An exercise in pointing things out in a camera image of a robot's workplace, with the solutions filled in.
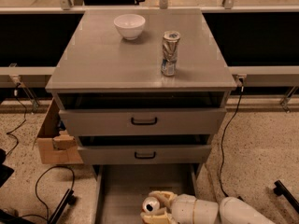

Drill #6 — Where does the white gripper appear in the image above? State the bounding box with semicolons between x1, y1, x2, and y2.
140;190;220;224

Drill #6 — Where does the red coke can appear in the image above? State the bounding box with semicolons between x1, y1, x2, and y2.
142;197;161;215

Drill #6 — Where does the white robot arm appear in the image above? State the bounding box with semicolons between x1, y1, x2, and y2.
140;190;275;224

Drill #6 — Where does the grey open bottom drawer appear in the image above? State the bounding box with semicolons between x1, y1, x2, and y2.
92;164;199;224

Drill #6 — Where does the grey middle drawer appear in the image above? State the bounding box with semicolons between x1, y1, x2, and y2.
78;145;211;165

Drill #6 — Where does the grey top drawer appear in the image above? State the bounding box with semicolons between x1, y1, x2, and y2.
59;108;226;136

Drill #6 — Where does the grey drawer cabinet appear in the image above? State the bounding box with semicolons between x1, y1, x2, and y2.
45;8;237;173

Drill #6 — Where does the silver blue tall can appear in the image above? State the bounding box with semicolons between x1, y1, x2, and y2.
161;31;180;77

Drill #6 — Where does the black stand leg left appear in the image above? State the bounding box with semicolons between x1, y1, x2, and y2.
48;189;76;224

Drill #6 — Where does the black stand leg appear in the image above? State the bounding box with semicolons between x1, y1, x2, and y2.
273;180;299;214
48;189;76;224

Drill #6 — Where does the black stand leg right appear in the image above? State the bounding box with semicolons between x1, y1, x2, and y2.
273;180;299;214

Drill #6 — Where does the brown cardboard box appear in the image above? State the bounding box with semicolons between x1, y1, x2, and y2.
36;100;83;164

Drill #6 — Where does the white ceramic bowl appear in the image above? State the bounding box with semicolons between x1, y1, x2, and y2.
114;14;146;40

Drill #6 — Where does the black middle drawer handle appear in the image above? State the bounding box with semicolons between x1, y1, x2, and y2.
134;151;156;160

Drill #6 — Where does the black drawer handle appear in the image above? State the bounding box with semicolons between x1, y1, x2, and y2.
131;117;158;126
134;151;156;160

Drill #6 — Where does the black top drawer handle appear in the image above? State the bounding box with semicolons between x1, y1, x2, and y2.
131;117;158;126

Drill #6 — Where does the black cable left floor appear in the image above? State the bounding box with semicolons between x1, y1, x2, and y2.
18;164;76;222

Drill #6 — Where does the black power cable right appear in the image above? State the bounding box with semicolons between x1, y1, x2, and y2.
217;85;245;199

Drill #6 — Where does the black thin cable left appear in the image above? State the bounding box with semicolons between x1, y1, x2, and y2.
5;82;28;157

